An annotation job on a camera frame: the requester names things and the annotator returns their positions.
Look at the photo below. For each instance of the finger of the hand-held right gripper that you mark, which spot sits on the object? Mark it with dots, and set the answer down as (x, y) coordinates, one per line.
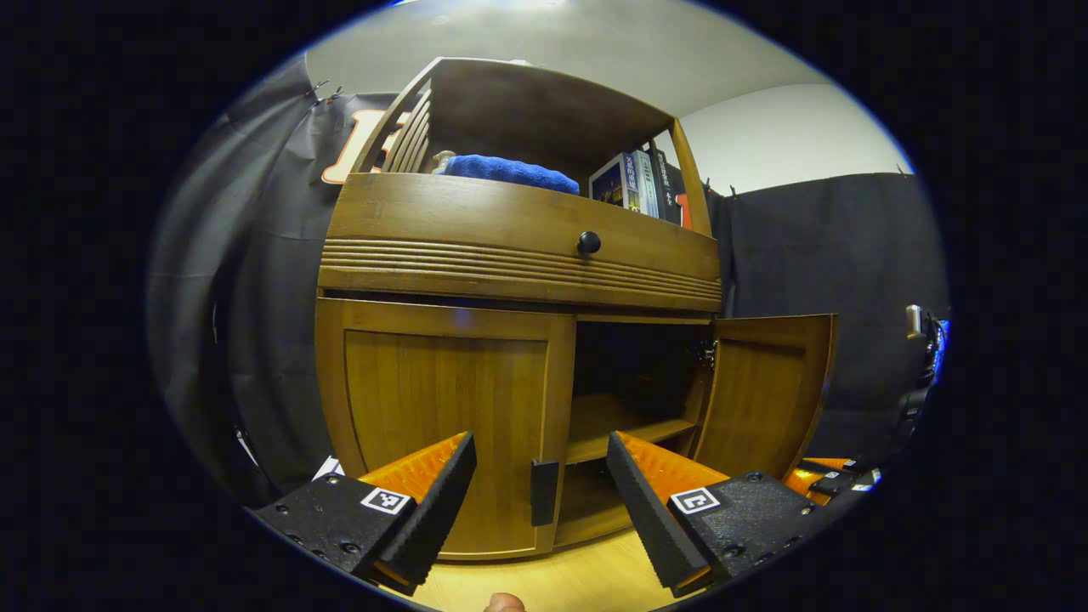
(837, 464)
(803, 480)

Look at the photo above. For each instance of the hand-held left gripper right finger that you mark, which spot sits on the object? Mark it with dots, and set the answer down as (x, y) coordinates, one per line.
(646, 510)

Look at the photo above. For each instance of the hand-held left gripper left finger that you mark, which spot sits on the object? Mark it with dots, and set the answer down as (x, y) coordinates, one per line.
(442, 501)

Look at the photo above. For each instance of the wooden shoe cabinet door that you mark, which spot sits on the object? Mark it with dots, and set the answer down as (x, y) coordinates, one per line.
(442, 399)
(761, 399)

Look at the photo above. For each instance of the wooden double-door shoe cabinet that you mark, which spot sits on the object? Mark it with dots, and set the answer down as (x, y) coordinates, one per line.
(476, 212)

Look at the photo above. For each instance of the metal door hinge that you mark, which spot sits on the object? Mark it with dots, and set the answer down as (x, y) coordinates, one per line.
(706, 353)

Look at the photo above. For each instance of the black round drawer knob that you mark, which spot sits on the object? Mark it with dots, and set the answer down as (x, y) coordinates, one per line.
(589, 242)

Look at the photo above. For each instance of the black backdrop cloth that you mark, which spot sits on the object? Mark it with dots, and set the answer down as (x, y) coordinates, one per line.
(272, 280)

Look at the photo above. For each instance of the wooden ribbed drawer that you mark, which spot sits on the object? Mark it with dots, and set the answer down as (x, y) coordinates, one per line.
(476, 221)

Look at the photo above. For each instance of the light grey book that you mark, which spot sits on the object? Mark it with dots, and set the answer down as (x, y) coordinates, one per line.
(643, 183)

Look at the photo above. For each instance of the blue folded towel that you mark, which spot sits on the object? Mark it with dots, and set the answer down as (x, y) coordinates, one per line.
(510, 172)

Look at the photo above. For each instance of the small pale bottle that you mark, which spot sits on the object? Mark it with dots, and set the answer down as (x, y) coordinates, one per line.
(444, 161)

